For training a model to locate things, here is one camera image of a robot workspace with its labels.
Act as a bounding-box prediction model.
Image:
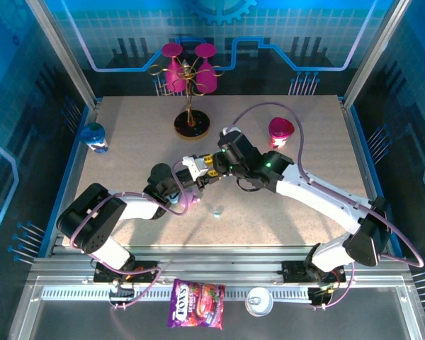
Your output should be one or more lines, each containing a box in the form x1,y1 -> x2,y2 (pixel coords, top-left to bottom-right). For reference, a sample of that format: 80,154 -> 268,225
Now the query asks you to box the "gold glass rack black base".
147,59 -> 225,141

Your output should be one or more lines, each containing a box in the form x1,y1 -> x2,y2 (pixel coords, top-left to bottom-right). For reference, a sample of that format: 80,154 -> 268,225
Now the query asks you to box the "pink plastic cup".
268,117 -> 294,149

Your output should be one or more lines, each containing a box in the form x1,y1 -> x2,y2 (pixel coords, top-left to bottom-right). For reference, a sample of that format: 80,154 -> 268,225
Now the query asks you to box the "pink wine glass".
193,42 -> 219,95
161,42 -> 188,94

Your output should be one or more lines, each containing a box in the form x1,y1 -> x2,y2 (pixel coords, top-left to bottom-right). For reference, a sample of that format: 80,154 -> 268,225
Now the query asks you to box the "blue plastic cup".
79,122 -> 109,154

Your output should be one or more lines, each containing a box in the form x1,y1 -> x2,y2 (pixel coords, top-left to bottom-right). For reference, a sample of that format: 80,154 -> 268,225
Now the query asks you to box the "small controller board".
108,283 -> 136,309
307,285 -> 336,308

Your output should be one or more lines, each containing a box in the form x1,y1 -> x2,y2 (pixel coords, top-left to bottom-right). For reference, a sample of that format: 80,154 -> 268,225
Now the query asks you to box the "purple candy bag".
167,278 -> 227,331

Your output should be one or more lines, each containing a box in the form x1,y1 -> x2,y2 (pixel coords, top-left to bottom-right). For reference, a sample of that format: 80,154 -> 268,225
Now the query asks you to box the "white lidded cup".
244,286 -> 274,317

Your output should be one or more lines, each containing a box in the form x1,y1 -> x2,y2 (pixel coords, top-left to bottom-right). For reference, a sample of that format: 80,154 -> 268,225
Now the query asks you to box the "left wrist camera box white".
182,155 -> 208,179

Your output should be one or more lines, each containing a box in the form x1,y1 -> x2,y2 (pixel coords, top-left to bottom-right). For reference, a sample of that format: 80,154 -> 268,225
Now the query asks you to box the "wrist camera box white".
217,126 -> 242,142
182,155 -> 208,179

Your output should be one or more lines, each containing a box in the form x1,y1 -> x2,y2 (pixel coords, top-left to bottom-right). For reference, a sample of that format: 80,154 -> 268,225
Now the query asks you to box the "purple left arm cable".
69,159 -> 191,311

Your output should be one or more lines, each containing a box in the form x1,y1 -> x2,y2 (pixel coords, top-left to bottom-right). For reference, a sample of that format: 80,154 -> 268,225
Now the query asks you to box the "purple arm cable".
228,101 -> 425,311
69,159 -> 191,311

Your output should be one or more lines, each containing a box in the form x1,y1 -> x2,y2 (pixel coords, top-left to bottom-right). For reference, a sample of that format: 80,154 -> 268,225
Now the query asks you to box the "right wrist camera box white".
217,126 -> 242,142

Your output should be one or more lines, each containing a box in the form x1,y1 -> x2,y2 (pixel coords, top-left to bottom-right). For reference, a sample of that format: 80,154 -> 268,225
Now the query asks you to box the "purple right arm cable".
228,101 -> 425,311

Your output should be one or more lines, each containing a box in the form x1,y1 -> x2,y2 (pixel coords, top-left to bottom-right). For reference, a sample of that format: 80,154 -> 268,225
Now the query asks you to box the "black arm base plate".
93,260 -> 161,284
281,260 -> 347,284

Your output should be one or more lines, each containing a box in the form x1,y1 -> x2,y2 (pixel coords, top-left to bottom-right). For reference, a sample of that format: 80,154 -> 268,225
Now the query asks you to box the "aluminium frame rail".
28,244 -> 414,284

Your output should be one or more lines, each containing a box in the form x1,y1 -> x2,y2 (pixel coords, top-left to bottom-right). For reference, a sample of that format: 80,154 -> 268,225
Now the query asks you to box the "white slotted cable duct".
41,285 -> 311,302

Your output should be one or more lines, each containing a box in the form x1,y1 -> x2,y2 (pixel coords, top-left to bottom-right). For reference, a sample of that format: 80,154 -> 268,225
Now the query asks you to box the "aluminium frame post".
24,0 -> 99,111
342,0 -> 412,107

